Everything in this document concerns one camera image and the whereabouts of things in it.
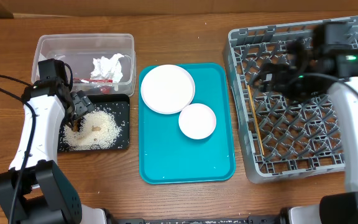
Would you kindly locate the peanut in shell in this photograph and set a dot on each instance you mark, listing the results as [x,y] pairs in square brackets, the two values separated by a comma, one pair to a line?
[96,128]

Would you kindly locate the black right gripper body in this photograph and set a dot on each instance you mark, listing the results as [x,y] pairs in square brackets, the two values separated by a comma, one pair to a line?
[285,80]

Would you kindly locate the black tray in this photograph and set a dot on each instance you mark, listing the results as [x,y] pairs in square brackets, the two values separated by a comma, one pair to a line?
[116,104]

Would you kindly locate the clear plastic bin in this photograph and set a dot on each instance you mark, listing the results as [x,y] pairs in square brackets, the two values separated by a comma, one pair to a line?
[79,50]

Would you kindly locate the brown food scrap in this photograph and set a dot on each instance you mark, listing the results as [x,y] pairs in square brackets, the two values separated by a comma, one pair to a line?
[75,127]

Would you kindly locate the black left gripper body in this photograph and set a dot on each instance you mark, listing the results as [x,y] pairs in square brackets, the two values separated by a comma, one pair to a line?
[82,104]

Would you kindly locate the grey dishwasher rack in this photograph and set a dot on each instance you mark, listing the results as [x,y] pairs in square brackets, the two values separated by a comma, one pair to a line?
[300,138]

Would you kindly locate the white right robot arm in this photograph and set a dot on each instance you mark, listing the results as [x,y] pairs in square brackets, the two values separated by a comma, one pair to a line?
[335,73]

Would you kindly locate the large white plate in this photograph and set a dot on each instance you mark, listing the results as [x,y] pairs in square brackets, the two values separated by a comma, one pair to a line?
[167,89]

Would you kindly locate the teal serving tray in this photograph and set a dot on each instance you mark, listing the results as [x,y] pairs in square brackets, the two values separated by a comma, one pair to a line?
[167,156]

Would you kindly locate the white tissue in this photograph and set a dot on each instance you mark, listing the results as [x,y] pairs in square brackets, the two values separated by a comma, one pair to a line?
[108,68]

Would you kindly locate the red snack wrapper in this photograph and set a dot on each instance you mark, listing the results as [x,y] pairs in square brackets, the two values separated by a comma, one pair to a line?
[93,87]

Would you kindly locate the cooked rice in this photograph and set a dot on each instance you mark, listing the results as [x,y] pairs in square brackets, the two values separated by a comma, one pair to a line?
[86,139]

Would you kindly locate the pink bowl with rice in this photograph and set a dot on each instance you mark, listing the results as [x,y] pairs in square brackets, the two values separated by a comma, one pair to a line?
[197,121]

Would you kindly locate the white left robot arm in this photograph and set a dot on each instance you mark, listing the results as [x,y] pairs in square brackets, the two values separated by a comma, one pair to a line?
[34,189]

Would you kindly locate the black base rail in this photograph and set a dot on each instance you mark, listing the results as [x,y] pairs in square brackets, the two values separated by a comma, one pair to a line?
[252,219]

